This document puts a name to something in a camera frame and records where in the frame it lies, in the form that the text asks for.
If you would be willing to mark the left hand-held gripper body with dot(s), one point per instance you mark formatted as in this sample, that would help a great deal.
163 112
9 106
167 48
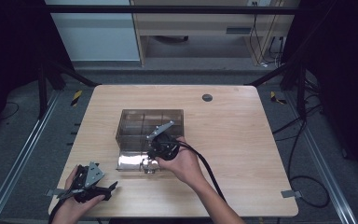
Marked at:
85 182

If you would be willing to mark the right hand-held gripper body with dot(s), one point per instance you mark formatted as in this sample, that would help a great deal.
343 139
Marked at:
163 146

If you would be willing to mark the smoky transparent drawer box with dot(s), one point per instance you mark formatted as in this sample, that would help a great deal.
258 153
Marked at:
146 127

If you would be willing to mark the person's right hand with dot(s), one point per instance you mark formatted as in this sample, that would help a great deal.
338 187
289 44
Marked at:
183 165

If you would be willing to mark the person's left hand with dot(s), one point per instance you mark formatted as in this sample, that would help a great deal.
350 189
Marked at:
71 208

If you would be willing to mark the grey round table grommet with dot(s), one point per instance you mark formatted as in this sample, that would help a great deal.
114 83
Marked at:
207 97

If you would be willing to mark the yellow black floor tape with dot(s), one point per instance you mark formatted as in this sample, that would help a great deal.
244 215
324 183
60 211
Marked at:
76 97
276 98

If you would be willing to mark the white cabinet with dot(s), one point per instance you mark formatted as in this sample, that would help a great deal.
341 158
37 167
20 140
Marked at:
96 37

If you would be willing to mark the grey panel on desk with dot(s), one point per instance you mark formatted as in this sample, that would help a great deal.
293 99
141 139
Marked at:
238 30

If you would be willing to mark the black curtain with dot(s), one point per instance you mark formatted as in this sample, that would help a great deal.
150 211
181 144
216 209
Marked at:
345 77
9 62

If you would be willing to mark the grey table edge bracket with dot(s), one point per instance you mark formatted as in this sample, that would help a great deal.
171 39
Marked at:
291 194
52 192

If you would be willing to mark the aluminium floor rail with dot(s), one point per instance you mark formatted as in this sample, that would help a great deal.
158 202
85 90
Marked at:
18 158
323 161

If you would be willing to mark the black metal frame strut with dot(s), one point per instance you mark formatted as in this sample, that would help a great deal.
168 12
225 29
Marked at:
59 74
289 74

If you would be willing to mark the black horizontal frame bar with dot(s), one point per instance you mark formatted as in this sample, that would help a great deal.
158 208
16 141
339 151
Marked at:
167 9

